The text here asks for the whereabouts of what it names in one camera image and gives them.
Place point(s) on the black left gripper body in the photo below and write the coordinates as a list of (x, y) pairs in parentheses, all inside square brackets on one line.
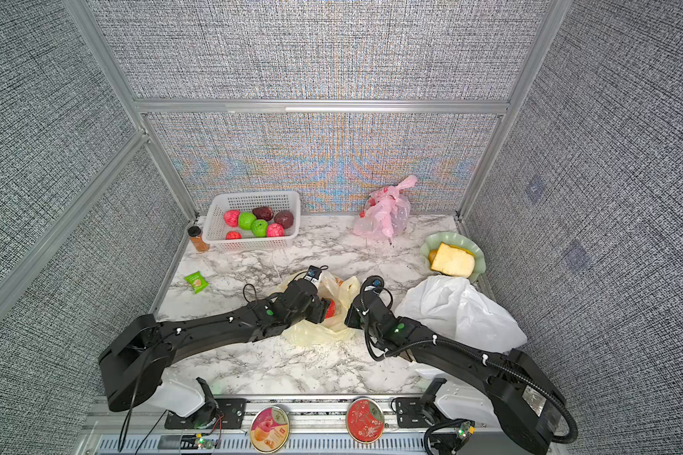
[(315, 313)]

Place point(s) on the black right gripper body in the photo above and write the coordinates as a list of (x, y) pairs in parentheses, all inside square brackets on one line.
[(355, 320)]

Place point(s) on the yellow plastic bag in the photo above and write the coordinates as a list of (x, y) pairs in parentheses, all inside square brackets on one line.
[(343, 292)]

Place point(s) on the pink wrinkled fruit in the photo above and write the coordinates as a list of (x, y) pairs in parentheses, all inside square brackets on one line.
[(231, 218), (275, 230)]

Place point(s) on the white plastic bag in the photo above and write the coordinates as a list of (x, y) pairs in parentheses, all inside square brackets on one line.
[(454, 308)]

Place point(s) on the green wrinkled fruit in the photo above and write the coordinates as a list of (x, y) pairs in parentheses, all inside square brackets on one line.
[(246, 221), (259, 228)]

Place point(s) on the dark purple fruit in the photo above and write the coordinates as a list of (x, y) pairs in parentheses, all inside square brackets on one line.
[(264, 213), (285, 218)]

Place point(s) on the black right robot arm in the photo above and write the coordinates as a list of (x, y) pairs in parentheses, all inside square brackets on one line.
[(530, 409)]

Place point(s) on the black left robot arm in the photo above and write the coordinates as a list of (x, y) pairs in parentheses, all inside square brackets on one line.
[(133, 363)]

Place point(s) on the pink plastic bag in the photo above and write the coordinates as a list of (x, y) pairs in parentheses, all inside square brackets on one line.
[(386, 212)]

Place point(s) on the yellow bread slice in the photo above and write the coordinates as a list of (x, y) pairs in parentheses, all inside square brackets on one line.
[(452, 261)]

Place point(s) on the green glass bowl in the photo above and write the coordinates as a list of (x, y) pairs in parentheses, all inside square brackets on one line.
[(455, 239)]

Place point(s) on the red round tin lid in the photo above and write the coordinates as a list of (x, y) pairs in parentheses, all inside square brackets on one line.
[(365, 421)]

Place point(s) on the green snack packet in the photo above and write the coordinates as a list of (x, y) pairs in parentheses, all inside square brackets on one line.
[(197, 282)]

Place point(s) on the white plastic basket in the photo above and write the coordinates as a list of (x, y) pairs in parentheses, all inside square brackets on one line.
[(215, 229)]

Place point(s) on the pink round tin lid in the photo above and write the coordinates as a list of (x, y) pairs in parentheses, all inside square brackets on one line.
[(270, 430)]

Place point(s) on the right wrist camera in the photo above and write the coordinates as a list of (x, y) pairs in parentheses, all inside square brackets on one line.
[(373, 282)]

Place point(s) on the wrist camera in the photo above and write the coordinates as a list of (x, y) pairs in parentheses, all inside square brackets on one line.
[(373, 282), (314, 274)]

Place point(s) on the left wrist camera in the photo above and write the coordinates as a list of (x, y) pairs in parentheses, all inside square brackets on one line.
[(314, 274)]

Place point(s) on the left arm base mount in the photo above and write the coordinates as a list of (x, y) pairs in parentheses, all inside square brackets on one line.
[(214, 414)]

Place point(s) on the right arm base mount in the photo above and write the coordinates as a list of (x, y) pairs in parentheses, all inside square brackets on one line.
[(443, 435)]

